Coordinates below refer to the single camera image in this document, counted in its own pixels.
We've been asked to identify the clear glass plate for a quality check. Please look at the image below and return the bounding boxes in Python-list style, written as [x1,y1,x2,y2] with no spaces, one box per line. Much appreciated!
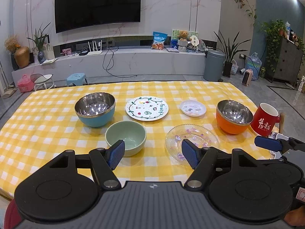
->
[165,123,219,164]

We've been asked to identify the green ceramic bowl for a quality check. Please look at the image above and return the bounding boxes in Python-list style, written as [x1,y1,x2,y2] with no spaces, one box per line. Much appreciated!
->
[105,121,147,157]

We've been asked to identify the orange steel bowl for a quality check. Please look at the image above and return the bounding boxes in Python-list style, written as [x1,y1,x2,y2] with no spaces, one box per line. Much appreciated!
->
[216,100,253,135]

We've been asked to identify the blue steel bowl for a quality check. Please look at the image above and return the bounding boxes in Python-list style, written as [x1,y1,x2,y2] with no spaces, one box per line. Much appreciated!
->
[75,92,116,128]

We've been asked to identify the small white sticker plate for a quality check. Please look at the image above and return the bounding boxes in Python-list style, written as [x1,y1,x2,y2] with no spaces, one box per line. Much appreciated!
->
[180,100,206,117]

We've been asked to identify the white fruity painted plate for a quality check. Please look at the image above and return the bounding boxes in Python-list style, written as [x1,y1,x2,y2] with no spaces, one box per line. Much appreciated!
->
[125,96,169,122]

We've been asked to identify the person's right hand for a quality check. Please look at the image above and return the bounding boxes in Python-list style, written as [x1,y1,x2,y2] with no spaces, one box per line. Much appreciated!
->
[284,206,305,226]

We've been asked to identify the red mug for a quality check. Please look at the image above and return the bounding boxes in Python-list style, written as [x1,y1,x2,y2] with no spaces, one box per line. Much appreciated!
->
[250,103,280,137]

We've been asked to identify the yellow checkered tablecloth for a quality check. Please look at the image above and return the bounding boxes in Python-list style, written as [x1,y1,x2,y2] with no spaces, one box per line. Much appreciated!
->
[1,81,270,198]

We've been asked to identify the pink space heater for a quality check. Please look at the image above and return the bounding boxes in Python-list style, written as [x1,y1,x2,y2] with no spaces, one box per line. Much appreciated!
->
[242,69,253,86]

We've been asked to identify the water jug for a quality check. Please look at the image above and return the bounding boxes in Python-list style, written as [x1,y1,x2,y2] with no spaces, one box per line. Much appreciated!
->
[245,52,262,81]

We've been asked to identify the blue plastic stool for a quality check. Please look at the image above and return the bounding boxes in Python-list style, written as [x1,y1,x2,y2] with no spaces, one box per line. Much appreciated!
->
[66,73,88,87]

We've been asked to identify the dark grey cabinet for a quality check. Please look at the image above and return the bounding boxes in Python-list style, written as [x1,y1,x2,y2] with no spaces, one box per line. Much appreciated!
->
[265,37,303,85]

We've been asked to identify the grey trash bin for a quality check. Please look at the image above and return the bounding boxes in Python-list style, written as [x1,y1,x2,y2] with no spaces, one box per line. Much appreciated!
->
[203,49,225,82]

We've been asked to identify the white small chair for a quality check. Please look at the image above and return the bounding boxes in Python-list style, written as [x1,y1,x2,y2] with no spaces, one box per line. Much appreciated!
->
[30,73,56,91]

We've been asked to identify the tall floor plant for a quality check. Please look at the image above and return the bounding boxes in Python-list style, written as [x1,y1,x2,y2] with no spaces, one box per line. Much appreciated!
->
[214,31,251,77]

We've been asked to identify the pink basket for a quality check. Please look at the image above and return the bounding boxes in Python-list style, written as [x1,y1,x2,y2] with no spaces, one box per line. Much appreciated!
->
[17,74,34,93]

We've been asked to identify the white wifi router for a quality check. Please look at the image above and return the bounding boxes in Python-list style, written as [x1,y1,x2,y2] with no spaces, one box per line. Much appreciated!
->
[87,40,102,55]

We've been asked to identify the teddy bear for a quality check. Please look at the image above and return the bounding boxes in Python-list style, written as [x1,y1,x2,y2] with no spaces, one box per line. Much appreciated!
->
[177,30,189,41]

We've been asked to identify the blue snack bag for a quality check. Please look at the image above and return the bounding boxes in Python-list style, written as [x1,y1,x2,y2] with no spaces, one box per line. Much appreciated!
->
[152,31,168,50]

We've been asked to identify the golden vase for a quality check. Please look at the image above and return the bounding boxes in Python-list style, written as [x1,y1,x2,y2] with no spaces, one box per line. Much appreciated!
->
[14,47,30,68]

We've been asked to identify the potted plant blue vase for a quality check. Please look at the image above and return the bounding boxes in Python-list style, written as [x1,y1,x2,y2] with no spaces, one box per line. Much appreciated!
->
[27,23,51,64]

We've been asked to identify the black television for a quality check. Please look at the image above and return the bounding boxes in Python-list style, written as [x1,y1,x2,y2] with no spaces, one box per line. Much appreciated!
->
[54,0,141,33]

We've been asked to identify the black power cable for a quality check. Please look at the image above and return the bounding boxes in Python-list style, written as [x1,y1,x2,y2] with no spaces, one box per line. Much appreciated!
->
[102,46,138,79]

